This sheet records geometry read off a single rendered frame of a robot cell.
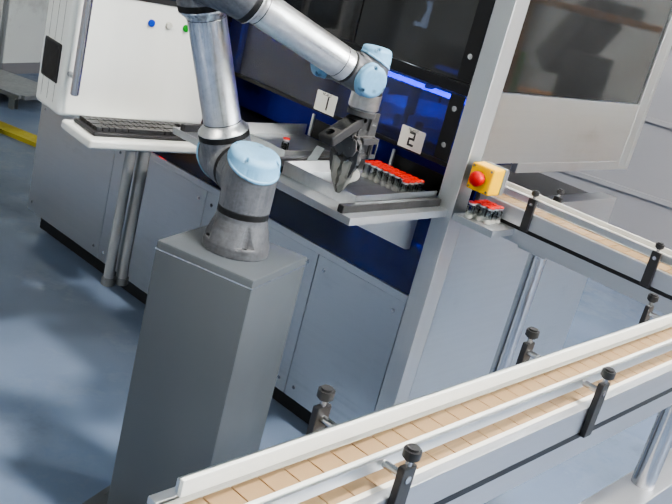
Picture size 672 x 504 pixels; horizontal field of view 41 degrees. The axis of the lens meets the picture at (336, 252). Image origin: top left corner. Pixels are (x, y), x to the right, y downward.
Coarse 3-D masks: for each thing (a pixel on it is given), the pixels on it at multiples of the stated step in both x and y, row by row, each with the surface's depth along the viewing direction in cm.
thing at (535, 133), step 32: (288, 96) 282; (512, 96) 243; (544, 96) 257; (640, 96) 301; (512, 128) 249; (544, 128) 262; (576, 128) 276; (608, 128) 292; (640, 128) 309; (512, 160) 256; (544, 160) 270; (576, 160) 284; (608, 160) 301
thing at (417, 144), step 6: (402, 126) 253; (408, 126) 251; (402, 132) 253; (408, 132) 252; (414, 132) 250; (420, 132) 249; (402, 138) 253; (420, 138) 249; (402, 144) 253; (414, 144) 250; (420, 144) 249; (414, 150) 251; (420, 150) 249
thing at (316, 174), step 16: (304, 160) 243; (320, 160) 247; (288, 176) 237; (304, 176) 233; (320, 176) 244; (320, 192) 230; (336, 192) 226; (352, 192) 237; (368, 192) 241; (384, 192) 245; (416, 192) 240; (432, 192) 246
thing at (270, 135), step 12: (252, 132) 272; (264, 132) 276; (276, 132) 280; (288, 132) 283; (300, 132) 287; (264, 144) 253; (276, 144) 266; (300, 144) 274; (312, 144) 278; (324, 144) 282
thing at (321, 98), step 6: (318, 90) 273; (318, 96) 273; (324, 96) 271; (330, 96) 270; (318, 102) 273; (324, 102) 271; (330, 102) 270; (336, 102) 268; (318, 108) 273; (324, 108) 272; (330, 108) 270; (330, 114) 270
